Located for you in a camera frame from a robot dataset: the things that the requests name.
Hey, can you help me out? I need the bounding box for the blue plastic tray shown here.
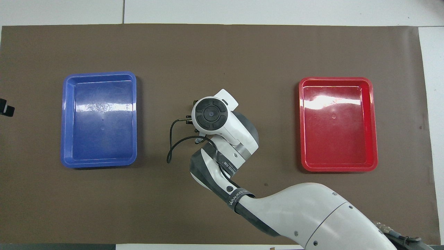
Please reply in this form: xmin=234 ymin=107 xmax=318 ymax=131
xmin=61 ymin=71 xmax=138 ymax=169

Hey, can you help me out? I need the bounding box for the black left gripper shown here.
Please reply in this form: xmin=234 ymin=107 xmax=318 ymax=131
xmin=0 ymin=99 xmax=15 ymax=117

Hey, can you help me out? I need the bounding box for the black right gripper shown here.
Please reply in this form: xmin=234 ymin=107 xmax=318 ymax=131
xmin=186 ymin=118 xmax=200 ymax=136

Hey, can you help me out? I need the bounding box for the brown table mat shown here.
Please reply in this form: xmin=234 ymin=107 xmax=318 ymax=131
xmin=0 ymin=24 xmax=442 ymax=245

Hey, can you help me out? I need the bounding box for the red plastic tray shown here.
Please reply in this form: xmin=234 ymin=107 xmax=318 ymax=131
xmin=299 ymin=77 xmax=378 ymax=172

